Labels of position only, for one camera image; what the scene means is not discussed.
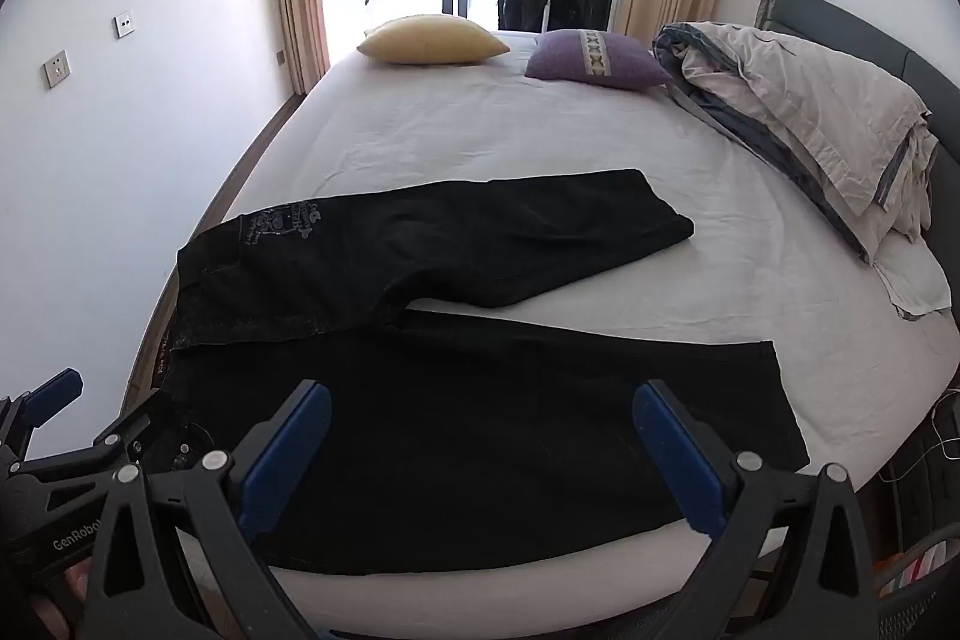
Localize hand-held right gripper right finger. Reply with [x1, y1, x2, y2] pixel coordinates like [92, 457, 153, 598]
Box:
[631, 379, 877, 640]

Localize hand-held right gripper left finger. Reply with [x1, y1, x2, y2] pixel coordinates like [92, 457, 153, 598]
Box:
[84, 379, 335, 640]

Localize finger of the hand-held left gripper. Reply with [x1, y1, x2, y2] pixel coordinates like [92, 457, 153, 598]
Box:
[0, 368, 83, 461]
[15, 389, 185, 498]

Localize black pants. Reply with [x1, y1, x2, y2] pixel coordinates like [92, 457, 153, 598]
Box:
[154, 167, 811, 577]

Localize person's left hand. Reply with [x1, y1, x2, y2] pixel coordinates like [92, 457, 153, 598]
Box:
[31, 569, 89, 640]

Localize black mesh basket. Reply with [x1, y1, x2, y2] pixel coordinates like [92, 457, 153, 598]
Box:
[874, 520, 960, 640]

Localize white bed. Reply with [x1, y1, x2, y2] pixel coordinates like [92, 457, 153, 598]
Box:
[126, 29, 960, 618]

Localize folded grey duvet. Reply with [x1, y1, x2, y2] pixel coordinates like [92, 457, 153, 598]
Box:
[652, 21, 953, 320]

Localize purple patterned pillow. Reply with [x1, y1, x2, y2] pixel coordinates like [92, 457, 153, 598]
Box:
[523, 29, 676, 92]

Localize yellow pillow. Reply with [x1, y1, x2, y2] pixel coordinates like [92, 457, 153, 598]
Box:
[356, 15, 512, 65]

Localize grey bed headboard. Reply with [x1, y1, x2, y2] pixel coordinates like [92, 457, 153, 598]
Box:
[754, 0, 960, 176]

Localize white cable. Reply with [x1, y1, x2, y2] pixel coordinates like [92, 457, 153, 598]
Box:
[877, 387, 960, 485]

